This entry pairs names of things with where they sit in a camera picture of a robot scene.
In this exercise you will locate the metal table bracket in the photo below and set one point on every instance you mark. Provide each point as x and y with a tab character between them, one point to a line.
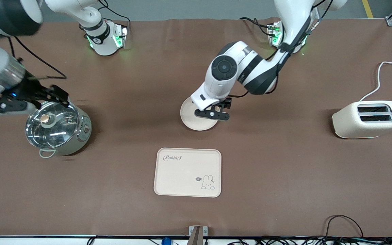
196	234

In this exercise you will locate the pale green electric pot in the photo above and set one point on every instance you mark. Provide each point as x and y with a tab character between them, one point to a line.
82	136

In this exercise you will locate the glass pot lid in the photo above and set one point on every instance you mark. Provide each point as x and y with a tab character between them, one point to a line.
58	129

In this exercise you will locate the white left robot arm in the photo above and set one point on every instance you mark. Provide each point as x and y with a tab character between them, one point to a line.
260	71

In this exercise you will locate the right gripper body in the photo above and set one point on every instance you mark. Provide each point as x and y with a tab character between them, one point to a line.
32	90

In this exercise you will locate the blue round cap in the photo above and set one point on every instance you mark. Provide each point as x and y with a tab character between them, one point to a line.
166	241

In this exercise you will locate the beige rabbit print tray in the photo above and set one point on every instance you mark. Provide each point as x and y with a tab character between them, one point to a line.
182	177

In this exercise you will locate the round beige plate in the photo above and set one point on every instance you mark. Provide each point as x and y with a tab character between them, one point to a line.
196	121

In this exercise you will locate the cream two-slot toaster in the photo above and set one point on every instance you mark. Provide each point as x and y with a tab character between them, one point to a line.
356	124

